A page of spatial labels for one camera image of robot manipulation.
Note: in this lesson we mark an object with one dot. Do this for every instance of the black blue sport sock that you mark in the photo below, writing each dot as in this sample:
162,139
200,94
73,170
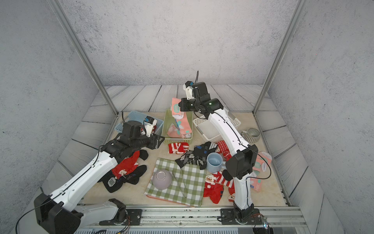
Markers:
205,149

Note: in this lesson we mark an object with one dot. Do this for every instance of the red snowflake sock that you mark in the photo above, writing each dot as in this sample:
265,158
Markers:
214,192

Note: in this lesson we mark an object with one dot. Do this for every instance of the grey striped ceramic mug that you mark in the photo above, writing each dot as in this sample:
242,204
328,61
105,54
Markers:
251,135

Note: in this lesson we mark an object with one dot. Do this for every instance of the green white checkered cloth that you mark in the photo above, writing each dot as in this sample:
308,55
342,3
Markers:
187,183

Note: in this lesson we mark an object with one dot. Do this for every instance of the metal base rail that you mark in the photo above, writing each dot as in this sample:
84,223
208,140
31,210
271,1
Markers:
204,220

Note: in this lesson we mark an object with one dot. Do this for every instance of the black sock with white label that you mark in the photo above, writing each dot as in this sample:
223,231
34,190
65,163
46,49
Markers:
112,184

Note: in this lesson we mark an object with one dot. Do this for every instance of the lilac ceramic bowl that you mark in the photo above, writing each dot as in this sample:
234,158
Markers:
162,179

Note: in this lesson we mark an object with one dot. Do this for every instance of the red white striped Santa sock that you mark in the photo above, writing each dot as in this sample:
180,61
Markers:
217,178

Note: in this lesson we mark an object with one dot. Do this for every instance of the right aluminium frame post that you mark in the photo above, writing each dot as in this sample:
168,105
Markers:
280,54

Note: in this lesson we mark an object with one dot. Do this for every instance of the white plastic basket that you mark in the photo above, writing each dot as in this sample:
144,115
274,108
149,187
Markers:
208,132

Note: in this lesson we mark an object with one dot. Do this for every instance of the black grey striped sock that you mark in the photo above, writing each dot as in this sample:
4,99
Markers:
190,158

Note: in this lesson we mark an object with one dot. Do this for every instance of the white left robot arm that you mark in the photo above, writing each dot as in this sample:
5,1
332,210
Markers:
60,212

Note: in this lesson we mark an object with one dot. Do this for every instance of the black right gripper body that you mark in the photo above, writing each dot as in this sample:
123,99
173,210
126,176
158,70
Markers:
192,105

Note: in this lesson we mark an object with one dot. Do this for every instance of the red Santa Christmas sock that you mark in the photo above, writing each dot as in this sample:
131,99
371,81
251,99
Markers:
127,166

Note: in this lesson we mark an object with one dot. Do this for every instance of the light green plastic basket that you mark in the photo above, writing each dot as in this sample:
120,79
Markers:
168,120

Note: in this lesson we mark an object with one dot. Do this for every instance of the pink sock with teal leaves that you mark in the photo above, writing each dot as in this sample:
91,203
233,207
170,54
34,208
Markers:
180,119

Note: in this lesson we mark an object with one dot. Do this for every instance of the light blue plastic basket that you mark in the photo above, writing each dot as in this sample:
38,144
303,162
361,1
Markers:
140,117

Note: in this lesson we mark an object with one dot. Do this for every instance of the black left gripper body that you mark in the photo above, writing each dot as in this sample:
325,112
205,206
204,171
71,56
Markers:
143,141

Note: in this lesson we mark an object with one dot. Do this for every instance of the light blue ceramic mug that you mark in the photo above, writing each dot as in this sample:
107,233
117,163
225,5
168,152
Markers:
215,163

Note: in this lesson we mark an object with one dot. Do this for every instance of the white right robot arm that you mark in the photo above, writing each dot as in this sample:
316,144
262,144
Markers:
244,155

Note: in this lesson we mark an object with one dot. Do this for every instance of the pink sock with blue text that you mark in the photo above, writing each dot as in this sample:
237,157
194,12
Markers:
256,184

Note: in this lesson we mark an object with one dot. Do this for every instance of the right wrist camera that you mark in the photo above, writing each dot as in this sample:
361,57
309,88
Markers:
196,91

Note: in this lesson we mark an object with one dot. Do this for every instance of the pink white ribbed sock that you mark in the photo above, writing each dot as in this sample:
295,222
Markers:
173,132

